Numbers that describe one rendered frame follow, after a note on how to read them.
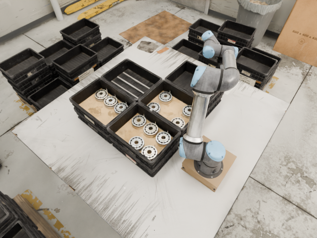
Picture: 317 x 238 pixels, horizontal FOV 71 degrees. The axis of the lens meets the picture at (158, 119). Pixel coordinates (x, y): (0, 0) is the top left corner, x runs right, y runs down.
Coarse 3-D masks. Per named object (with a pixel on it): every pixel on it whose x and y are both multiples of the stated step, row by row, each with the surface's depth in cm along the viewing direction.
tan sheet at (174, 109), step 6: (156, 96) 175; (174, 102) 171; (180, 102) 171; (162, 108) 168; (168, 108) 168; (174, 108) 168; (180, 108) 168; (162, 114) 164; (168, 114) 164; (174, 114) 164; (180, 114) 164; (186, 120) 161
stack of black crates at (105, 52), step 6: (102, 42) 281; (108, 42) 289; (114, 42) 281; (90, 48) 270; (96, 48) 278; (102, 48) 286; (108, 48) 286; (114, 48) 285; (120, 48) 270; (102, 54) 278; (108, 54) 278; (114, 54) 269; (102, 60) 257; (108, 60) 266
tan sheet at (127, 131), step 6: (138, 114) 164; (126, 126) 158; (132, 126) 158; (120, 132) 155; (126, 132) 155; (132, 132) 155; (138, 132) 155; (126, 138) 152; (144, 138) 152; (150, 138) 152; (162, 138) 152; (150, 144) 149; (156, 144) 149
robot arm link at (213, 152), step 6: (204, 144) 128; (210, 144) 126; (216, 144) 127; (222, 144) 128; (204, 150) 126; (210, 150) 125; (216, 150) 125; (222, 150) 126; (204, 156) 126; (210, 156) 124; (216, 156) 123; (222, 156) 124; (204, 162) 134; (210, 162) 128; (216, 162) 127
